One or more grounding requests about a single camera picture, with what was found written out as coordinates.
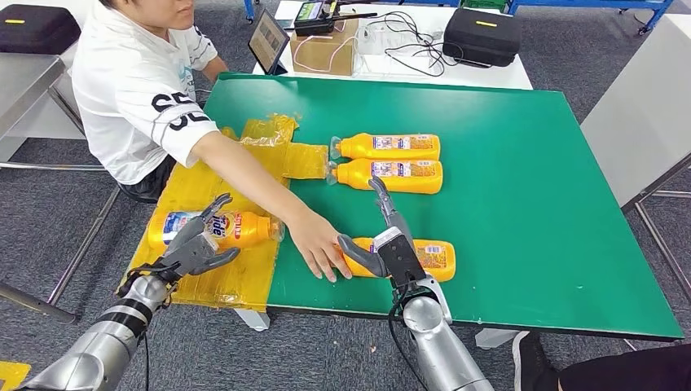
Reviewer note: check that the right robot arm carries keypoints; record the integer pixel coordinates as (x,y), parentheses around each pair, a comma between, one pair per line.
(437,345)

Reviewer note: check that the blue steel rack frame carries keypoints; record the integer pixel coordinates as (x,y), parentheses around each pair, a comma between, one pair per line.
(661,12)
(249,8)

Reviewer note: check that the person's right hand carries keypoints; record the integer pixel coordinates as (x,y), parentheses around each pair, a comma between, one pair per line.
(318,243)

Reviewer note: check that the light grey table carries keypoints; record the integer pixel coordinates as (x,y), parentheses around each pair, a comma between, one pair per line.
(642,108)

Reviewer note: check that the clear plastic container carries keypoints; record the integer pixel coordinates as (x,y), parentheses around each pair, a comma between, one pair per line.
(372,42)

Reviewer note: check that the black tablet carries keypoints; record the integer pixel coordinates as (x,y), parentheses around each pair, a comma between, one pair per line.
(267,40)

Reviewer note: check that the white table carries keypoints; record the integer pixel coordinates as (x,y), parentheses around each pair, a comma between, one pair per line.
(486,78)

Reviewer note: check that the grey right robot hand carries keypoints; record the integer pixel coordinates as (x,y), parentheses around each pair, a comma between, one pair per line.
(397,218)

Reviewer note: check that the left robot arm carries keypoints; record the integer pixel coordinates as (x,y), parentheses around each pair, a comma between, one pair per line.
(102,340)

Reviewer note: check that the white table foot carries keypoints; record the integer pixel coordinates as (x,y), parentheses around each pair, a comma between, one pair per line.
(253,319)
(494,339)

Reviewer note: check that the person's left forearm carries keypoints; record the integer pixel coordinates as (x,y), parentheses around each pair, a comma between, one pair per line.
(215,67)

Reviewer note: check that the grey metal table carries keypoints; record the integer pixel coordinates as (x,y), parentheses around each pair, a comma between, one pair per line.
(21,86)

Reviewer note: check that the person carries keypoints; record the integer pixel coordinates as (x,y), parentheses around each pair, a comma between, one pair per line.
(621,372)
(135,92)

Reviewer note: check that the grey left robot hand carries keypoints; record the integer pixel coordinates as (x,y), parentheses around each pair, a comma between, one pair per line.
(189,251)

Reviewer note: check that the person's right forearm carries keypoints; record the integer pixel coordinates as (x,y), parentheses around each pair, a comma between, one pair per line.
(253,183)

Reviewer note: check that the white power adapter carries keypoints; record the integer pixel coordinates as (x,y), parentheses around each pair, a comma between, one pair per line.
(438,32)

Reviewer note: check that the brown cardboard box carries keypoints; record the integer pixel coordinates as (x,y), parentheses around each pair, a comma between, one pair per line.
(318,56)

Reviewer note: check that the black carrying case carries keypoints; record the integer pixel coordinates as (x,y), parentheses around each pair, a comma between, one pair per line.
(480,40)
(38,32)

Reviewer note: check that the green plastic crate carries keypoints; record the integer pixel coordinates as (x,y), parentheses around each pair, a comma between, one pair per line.
(483,2)

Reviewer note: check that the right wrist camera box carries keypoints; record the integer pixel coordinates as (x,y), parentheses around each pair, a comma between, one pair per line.
(402,264)

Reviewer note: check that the orange detergent bottle clear cap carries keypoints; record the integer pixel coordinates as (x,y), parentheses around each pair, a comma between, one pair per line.
(440,264)
(356,147)
(410,184)
(248,229)

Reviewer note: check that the yellow taped cardboard mat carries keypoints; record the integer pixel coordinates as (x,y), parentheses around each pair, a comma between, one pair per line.
(237,280)

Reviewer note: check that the black handheld controller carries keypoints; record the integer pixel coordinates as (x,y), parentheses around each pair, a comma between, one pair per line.
(313,24)

